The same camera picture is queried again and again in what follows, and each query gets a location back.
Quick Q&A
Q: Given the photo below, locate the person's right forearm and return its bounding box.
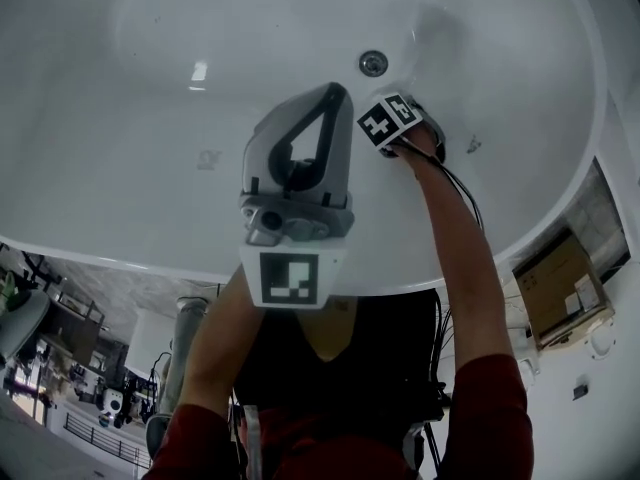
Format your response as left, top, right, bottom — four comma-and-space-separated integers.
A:
397, 123, 516, 404

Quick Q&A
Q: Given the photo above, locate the small white robot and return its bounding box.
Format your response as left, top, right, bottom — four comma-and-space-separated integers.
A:
97, 387, 126, 427

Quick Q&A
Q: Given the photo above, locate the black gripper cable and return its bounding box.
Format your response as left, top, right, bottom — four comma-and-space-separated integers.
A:
389, 135, 487, 469

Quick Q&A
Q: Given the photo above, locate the person's left forearm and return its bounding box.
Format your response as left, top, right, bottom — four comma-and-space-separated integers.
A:
177, 267, 266, 417

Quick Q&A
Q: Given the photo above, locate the person's red shirt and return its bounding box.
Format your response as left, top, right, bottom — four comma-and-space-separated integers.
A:
142, 287, 535, 480

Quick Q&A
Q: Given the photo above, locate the gray harness strap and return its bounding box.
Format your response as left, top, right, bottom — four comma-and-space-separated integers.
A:
242, 404, 265, 480

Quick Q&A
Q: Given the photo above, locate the chrome bathtub drain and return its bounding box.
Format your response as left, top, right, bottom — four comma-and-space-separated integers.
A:
358, 49, 390, 77

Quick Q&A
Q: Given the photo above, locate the gray chair seat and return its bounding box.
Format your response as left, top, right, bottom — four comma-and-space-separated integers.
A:
0, 287, 52, 365

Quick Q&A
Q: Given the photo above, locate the white cabinet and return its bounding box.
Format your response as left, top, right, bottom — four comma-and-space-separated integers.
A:
123, 307, 182, 380

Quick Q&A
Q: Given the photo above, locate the white round fixture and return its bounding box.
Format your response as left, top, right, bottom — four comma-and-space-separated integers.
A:
589, 331, 617, 362

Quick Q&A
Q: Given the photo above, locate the dark wooden shelf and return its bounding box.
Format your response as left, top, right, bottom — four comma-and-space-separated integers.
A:
47, 297, 106, 367

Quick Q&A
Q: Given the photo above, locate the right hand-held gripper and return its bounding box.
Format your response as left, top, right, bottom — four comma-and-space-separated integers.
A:
356, 91, 447, 163

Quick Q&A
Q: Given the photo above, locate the brown cardboard box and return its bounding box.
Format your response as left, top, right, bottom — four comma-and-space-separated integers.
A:
512, 227, 616, 352

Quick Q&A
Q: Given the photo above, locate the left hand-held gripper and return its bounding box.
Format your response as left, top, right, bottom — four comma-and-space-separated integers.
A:
238, 81, 357, 311

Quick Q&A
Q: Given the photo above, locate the white bathtub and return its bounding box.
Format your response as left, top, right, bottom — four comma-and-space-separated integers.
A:
0, 0, 610, 303

